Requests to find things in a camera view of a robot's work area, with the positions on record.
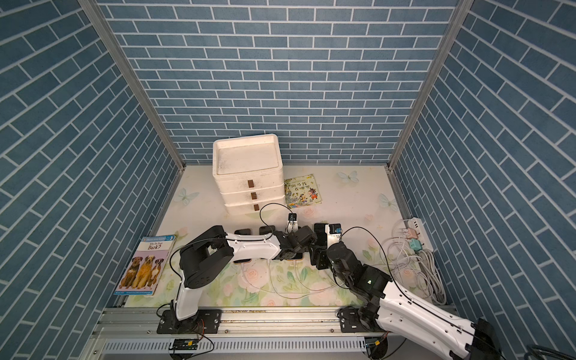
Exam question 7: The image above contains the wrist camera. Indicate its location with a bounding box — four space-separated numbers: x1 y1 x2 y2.
286 212 299 233
325 223 342 248

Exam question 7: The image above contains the pink case phone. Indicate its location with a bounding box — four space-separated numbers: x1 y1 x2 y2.
233 229 252 264
288 253 303 260

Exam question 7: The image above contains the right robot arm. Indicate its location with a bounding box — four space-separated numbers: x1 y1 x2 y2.
310 223 503 359

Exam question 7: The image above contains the cartoon children's picture book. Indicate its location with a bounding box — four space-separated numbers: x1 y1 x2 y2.
284 174 322 209

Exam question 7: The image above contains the white three-drawer organizer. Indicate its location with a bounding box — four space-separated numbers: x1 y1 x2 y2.
212 134 285 215

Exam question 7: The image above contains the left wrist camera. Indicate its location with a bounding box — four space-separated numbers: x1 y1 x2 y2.
286 212 299 233

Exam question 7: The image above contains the dog cover book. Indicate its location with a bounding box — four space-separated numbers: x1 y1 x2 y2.
114 235 176 296

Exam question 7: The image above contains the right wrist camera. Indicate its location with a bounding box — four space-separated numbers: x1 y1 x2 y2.
325 223 342 248

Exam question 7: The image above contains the white power strip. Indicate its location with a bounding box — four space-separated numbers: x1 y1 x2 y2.
401 217 435 251

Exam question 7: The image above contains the white charging cable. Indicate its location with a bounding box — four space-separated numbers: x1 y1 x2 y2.
267 258 343 300
293 259 338 293
240 262 289 300

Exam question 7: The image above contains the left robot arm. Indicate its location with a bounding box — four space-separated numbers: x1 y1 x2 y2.
171 225 317 322

